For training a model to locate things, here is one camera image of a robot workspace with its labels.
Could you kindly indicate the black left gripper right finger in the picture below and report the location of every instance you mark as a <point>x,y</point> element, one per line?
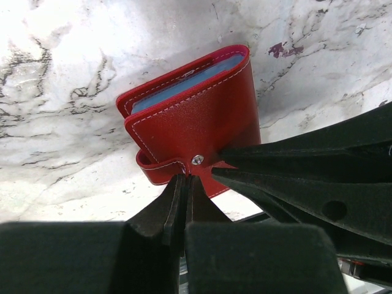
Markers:
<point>238,257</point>

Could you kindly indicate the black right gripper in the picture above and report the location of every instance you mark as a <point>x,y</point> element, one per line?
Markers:
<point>357,217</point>

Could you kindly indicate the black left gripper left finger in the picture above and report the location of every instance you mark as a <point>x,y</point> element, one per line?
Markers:
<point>140,255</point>

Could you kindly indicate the red leather card holder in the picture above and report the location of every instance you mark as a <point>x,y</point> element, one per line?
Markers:
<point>182,120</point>

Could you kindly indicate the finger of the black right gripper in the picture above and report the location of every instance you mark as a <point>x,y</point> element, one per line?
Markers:
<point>357,150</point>

